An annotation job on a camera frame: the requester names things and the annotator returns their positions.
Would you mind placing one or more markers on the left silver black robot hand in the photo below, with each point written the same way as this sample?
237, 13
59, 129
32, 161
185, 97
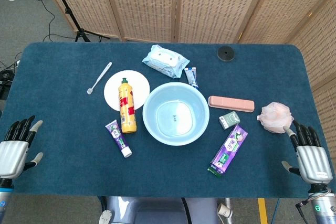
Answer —
13, 158

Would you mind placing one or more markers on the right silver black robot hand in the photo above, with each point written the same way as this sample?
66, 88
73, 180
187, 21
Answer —
313, 162

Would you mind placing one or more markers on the pink bath sponge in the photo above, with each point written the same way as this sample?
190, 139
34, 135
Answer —
275, 117

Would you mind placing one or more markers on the purple white tube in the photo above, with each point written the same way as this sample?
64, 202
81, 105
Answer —
116, 136

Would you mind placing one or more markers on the yellow bottle red label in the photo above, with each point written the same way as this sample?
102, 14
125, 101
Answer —
127, 108

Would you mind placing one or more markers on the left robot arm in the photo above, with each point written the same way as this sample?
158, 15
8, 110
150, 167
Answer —
4, 200

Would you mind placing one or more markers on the purple green toothpaste box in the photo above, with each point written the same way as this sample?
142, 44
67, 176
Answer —
229, 149

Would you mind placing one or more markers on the light blue plastic basin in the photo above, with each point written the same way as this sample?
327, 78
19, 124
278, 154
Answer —
157, 127

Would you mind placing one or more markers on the small blue white tube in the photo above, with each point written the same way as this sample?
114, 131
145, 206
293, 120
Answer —
190, 75

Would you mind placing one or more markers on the dark blue table cloth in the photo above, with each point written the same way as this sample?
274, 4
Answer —
65, 119

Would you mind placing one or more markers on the green pocket tissue pack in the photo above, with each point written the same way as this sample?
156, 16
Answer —
229, 120

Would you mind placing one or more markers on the pink toothbrush case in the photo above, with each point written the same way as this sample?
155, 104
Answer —
231, 104

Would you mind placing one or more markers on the white toothbrush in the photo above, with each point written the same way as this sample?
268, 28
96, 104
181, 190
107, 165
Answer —
101, 75

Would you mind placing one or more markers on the black round disc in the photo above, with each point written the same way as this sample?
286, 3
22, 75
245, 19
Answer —
225, 54

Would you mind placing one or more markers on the white round paper plate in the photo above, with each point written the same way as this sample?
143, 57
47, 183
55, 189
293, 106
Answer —
139, 85

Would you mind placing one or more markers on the grey robot torso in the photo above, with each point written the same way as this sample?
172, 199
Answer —
157, 211

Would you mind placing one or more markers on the black tripod stand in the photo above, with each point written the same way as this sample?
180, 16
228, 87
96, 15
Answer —
68, 11

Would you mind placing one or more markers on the blue wet wipes pack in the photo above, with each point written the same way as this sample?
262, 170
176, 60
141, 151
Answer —
164, 60

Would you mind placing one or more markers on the wicker folding screen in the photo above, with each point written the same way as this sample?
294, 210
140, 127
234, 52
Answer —
210, 3

